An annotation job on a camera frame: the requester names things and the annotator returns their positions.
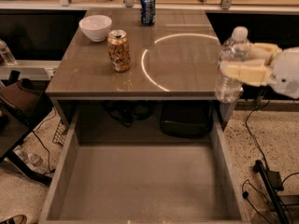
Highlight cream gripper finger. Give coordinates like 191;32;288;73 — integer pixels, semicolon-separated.
221;63;271;87
251;43;282;63

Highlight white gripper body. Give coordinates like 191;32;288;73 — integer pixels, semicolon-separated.
269;47;299;99

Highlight clear plastic water bottle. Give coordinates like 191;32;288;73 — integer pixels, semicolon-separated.
215;26;250;104

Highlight grey open top drawer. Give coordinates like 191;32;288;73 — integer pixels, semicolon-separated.
38;105;250;224

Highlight plastic bottle on floor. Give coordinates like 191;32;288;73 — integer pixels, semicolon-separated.
15;149;48;175

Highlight clear bottle on left shelf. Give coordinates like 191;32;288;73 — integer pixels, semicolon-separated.
0;40;17;65

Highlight grey cabinet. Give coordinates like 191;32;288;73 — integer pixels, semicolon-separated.
47;8;221;123

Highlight black stand on right floor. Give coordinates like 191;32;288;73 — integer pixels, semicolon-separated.
253;160;299;224

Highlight blue soda can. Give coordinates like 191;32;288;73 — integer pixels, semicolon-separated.
140;0;156;26

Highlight gold soda can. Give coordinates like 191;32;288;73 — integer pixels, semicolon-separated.
107;30;131;72

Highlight white ceramic bowl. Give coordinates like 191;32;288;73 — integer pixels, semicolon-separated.
79;15;112;42

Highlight dark brown chair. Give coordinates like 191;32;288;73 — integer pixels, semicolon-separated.
0;70;53;186

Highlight black cable on right floor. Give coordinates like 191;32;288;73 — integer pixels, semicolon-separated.
243;100;271;170

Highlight black cable on floor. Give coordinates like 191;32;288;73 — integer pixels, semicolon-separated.
30;107;58;175
243;100;271;170

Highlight black cables under cabinet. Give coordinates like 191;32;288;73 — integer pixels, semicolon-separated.
102;100;155;129

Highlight wire mesh basket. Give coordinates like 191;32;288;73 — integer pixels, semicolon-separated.
52;121;67;147

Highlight black cable on left floor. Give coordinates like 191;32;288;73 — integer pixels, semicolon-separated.
30;107;58;175

